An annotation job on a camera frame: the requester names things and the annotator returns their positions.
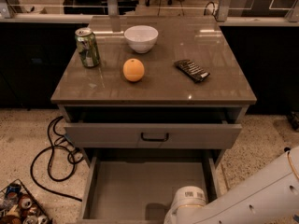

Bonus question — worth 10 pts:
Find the grey drawer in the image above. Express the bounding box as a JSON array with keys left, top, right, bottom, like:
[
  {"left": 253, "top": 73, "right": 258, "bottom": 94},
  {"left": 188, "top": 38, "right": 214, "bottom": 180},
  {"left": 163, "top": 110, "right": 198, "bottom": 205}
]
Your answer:
[
  {"left": 65, "top": 106, "right": 241, "bottom": 149},
  {"left": 78, "top": 148, "right": 220, "bottom": 224}
]

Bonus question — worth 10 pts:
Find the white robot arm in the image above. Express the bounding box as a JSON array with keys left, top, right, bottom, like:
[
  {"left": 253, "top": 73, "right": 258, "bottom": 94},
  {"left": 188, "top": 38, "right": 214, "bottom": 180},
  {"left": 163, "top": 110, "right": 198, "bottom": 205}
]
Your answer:
[{"left": 164, "top": 147, "right": 299, "bottom": 224}]

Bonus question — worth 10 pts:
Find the grey top drawer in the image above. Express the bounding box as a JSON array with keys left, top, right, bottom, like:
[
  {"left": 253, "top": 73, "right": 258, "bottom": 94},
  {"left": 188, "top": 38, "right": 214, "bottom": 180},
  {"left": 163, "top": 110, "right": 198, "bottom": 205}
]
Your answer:
[{"left": 65, "top": 106, "right": 241, "bottom": 149}]

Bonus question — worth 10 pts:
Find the grey cabinet with glossy top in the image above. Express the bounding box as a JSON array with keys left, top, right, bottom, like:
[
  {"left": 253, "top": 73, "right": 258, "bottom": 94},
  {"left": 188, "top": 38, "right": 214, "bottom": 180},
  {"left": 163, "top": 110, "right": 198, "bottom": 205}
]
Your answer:
[{"left": 50, "top": 15, "right": 258, "bottom": 224}]

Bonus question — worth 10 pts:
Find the orange fruit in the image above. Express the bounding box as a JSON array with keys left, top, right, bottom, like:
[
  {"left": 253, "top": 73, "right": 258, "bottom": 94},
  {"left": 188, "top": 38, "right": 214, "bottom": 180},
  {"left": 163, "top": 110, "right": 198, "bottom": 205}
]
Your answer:
[{"left": 122, "top": 59, "right": 145, "bottom": 82}]

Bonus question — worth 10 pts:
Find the dark snack bar packet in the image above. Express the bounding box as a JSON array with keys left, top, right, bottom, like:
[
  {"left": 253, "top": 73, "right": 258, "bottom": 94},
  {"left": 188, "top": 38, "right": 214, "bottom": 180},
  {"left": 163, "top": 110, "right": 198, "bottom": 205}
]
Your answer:
[{"left": 174, "top": 59, "right": 209, "bottom": 83}]

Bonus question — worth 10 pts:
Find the white ceramic bowl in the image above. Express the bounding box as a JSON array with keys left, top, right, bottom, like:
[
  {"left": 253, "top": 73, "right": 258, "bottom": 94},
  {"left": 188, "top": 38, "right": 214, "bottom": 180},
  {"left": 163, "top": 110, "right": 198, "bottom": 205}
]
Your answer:
[{"left": 124, "top": 25, "right": 159, "bottom": 54}]

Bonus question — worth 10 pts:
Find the green soda can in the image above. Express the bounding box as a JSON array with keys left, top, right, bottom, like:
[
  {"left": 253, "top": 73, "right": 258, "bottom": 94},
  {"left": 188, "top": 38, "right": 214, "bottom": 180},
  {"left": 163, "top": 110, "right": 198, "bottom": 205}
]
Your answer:
[{"left": 75, "top": 27, "right": 100, "bottom": 68}]

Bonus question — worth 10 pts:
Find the black floor cable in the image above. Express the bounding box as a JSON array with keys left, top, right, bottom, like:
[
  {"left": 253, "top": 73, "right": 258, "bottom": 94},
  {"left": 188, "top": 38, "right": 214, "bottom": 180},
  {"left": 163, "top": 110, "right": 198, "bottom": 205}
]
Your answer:
[{"left": 29, "top": 115, "right": 85, "bottom": 203}]

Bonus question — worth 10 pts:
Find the wire basket of cans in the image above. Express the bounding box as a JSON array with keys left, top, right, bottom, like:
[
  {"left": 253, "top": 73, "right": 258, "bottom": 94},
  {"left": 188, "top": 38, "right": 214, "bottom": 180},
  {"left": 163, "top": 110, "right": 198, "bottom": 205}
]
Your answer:
[{"left": 0, "top": 179, "right": 53, "bottom": 224}]

